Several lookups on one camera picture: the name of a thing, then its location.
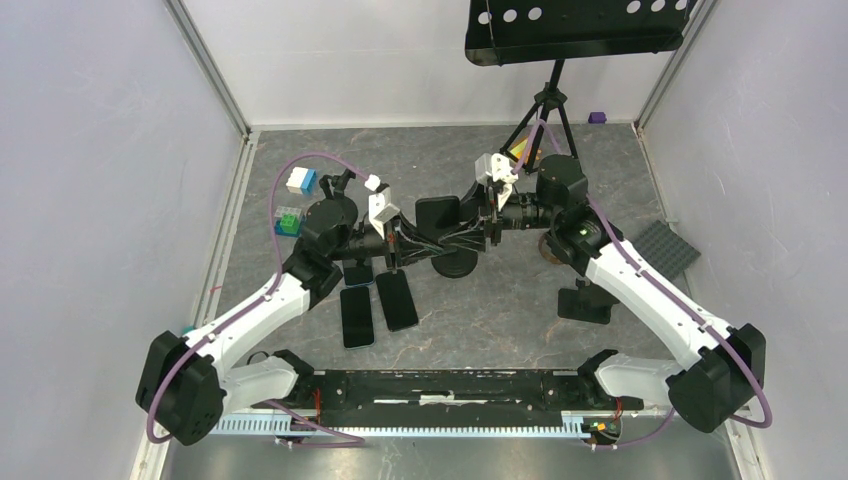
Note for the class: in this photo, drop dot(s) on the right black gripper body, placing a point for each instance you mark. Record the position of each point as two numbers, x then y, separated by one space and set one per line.
490 215

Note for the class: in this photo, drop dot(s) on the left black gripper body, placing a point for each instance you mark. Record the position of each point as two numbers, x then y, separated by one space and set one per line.
394 247

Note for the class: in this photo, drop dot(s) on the black round-base phone stand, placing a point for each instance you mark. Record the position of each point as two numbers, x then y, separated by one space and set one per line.
462 257

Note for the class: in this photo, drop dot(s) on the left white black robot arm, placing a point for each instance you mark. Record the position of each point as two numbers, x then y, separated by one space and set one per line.
190 382

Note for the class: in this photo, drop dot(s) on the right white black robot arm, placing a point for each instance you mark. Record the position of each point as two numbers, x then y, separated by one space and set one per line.
717 370

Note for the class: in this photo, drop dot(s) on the far black phone stand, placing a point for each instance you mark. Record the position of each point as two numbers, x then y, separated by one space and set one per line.
333 188

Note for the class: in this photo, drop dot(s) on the black square-base phone holder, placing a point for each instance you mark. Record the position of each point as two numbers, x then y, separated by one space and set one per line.
585 302

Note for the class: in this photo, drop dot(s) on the black music stand tripod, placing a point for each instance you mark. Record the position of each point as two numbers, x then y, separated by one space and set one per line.
516 32

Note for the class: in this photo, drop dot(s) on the orange yellow block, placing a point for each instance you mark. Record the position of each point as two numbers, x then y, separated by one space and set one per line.
516 151

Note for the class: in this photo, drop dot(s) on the blue-edged black smartphone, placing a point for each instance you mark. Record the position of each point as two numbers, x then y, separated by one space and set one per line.
358 275

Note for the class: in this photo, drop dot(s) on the green white blue blocks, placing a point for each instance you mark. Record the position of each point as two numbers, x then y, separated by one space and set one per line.
288 221

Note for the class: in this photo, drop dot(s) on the white and blue blocks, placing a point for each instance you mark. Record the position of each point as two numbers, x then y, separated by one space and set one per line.
301 181

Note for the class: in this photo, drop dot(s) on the purple block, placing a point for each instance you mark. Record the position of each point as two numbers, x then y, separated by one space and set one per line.
597 117

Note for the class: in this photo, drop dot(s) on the grey studded baseplate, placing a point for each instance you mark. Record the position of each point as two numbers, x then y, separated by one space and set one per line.
667 252

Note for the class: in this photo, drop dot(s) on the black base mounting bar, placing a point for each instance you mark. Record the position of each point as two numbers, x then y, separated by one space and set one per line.
450 398

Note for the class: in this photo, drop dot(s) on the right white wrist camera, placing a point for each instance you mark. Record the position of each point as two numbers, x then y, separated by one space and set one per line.
496 170

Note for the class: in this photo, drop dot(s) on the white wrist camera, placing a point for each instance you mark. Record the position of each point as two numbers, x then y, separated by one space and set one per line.
496 170
381 208

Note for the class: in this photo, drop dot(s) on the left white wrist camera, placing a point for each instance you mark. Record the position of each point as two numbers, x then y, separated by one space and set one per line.
381 208

